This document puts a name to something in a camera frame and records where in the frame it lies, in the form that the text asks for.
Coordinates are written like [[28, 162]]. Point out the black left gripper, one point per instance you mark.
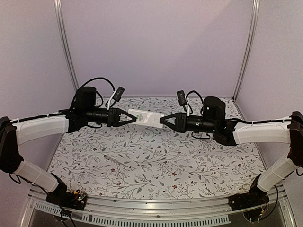
[[116, 122]]

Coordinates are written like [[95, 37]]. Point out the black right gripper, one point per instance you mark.
[[181, 119]]

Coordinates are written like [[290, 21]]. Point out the white remote control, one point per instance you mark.
[[146, 118]]

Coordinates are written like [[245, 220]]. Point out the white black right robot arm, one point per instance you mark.
[[233, 132]]

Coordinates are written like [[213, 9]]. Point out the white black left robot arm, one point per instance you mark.
[[82, 111]]

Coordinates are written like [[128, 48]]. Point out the floral patterned table mat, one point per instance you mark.
[[160, 164]]

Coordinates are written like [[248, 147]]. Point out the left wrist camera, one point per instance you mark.
[[115, 97]]

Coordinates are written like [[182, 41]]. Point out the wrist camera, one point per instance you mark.
[[115, 97], [183, 102]]

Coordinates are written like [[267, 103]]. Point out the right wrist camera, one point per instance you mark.
[[183, 102]]

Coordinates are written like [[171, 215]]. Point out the aluminium front rail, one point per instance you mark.
[[201, 212]]

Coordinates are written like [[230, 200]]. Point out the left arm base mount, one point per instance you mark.
[[61, 197]]

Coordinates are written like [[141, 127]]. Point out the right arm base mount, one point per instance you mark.
[[253, 204]]

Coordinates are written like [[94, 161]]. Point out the left aluminium frame post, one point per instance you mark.
[[65, 44]]

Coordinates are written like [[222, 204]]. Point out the aluminium frame post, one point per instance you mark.
[[65, 44], [248, 48]]

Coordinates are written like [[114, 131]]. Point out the right aluminium frame post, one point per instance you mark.
[[248, 48]]

